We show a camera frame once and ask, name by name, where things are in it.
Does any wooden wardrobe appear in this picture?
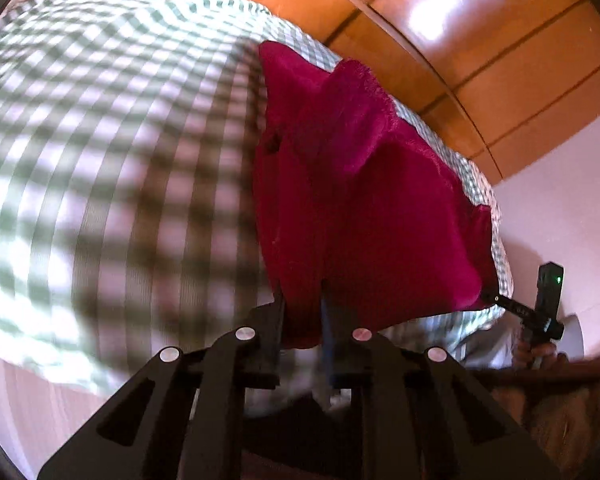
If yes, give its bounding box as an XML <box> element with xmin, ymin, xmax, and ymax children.
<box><xmin>27</xmin><ymin>0</ymin><xmax>600</xmax><ymax>182</ymax></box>

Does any person's right forearm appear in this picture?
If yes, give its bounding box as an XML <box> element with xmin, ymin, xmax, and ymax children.
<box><xmin>472</xmin><ymin>347</ymin><xmax>600</xmax><ymax>392</ymax></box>

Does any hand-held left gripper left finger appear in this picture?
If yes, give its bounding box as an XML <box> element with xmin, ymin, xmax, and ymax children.
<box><xmin>36</xmin><ymin>284</ymin><xmax>287</xmax><ymax>480</ymax></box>

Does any person's right hand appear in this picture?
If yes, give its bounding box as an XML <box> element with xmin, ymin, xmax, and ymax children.
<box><xmin>511</xmin><ymin>337</ymin><xmax>573</xmax><ymax>376</ymax></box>

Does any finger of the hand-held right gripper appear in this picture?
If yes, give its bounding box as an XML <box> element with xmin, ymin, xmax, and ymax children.
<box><xmin>479</xmin><ymin>291</ymin><xmax>527</xmax><ymax>317</ymax></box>

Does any dark red fleece garment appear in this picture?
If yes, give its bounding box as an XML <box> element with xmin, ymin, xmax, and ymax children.
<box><xmin>252</xmin><ymin>40</ymin><xmax>502</xmax><ymax>351</ymax></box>

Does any green checkered bed cover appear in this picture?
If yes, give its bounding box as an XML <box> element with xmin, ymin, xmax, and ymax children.
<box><xmin>0</xmin><ymin>0</ymin><xmax>515</xmax><ymax>403</ymax></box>

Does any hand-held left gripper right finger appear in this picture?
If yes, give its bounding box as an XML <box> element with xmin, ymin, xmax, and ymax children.
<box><xmin>320</xmin><ymin>280</ymin><xmax>562</xmax><ymax>480</ymax></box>

